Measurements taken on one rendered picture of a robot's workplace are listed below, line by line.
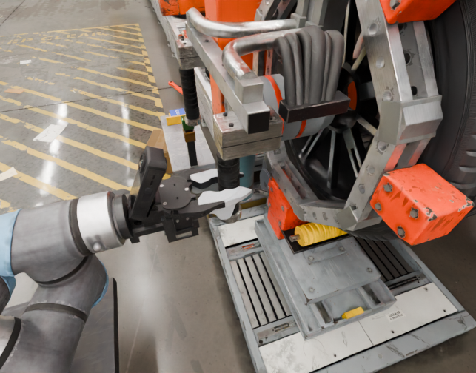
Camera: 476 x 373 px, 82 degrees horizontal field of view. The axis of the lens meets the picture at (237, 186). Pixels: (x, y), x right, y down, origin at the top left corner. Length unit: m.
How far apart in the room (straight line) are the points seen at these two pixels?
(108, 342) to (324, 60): 0.87
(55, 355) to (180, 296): 0.81
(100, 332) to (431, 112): 0.93
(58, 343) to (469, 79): 0.65
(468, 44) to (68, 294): 0.65
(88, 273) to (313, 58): 0.48
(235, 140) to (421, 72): 0.25
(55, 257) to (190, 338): 0.82
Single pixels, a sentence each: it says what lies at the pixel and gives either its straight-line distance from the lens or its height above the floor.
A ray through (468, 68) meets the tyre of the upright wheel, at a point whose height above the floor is 1.01.
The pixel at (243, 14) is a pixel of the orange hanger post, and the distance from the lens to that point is 0.96.
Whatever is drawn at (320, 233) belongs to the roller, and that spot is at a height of 0.53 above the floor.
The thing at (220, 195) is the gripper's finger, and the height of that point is 0.83.
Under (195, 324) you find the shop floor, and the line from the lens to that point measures 1.22.
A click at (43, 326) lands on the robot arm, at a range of 0.52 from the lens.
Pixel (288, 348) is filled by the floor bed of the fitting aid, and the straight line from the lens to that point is 1.12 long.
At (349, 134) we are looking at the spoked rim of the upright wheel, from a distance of 0.67.
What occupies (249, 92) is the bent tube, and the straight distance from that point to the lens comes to 0.35.
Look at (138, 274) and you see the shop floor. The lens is 1.37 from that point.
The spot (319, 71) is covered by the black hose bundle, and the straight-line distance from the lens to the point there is 0.38.
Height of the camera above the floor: 1.15
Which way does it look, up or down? 45 degrees down
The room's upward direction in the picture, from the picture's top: straight up
